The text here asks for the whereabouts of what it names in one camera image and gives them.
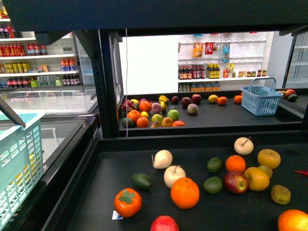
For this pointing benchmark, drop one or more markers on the olive kiwi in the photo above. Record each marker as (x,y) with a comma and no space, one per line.
(267,170)
(280,195)

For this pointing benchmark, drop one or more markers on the large orange with navel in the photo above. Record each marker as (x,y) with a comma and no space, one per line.
(293,220)

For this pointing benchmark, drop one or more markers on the dark green avocado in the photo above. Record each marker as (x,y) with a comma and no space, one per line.
(142,181)

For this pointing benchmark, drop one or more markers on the drinks shelf left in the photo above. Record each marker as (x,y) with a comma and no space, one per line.
(26,64)

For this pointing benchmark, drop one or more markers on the white pear lying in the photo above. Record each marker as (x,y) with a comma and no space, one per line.
(162,159)

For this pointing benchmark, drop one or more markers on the red chili pepper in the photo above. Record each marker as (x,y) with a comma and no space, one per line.
(302,172)

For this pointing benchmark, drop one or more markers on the green lime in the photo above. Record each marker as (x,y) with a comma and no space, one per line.
(213,185)
(214,165)

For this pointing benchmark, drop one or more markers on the pile of fruit far shelf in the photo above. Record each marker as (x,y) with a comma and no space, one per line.
(144,113)

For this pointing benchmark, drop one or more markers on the red apple under finger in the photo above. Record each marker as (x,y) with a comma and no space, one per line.
(164,223)

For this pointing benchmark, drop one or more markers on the white wall product shelf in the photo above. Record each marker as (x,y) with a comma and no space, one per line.
(222,61)

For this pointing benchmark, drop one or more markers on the yellow-orange apple front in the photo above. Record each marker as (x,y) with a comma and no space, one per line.
(258,180)

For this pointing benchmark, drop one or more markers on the orange with green stem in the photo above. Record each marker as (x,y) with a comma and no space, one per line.
(185,193)

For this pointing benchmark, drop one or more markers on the olive kiwi lower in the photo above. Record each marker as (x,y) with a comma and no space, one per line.
(280,195)

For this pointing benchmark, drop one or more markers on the orange persimmon green calyx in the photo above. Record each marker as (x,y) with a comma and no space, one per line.
(127,202)

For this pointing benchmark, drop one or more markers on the green lime back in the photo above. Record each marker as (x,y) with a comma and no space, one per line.
(214,165)

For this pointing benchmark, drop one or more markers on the black shelf post left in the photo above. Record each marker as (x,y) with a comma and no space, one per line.
(99,46)

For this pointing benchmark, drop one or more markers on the green lime front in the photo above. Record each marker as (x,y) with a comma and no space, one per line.
(213,185)

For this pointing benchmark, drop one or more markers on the white round pear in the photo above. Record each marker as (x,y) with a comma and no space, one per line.
(172,174)

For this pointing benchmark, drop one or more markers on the olive kiwi upper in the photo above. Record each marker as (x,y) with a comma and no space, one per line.
(267,170)

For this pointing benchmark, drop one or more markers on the yellow-orange apple back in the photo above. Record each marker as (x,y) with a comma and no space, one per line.
(269,157)

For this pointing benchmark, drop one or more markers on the blue basket on far shelf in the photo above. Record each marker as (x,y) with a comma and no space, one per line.
(261,100)

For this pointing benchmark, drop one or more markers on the glass freezer chest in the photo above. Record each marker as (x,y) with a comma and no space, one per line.
(66,110)

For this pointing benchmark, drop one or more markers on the yellow-orange apple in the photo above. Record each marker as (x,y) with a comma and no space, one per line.
(258,180)
(269,157)

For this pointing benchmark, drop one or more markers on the small mandarin orange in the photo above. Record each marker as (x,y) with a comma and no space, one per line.
(235,163)

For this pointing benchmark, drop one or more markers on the white pear with stem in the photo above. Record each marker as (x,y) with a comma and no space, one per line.
(243,146)

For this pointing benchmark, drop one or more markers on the light blue shopping basket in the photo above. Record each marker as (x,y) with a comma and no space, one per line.
(21,160)

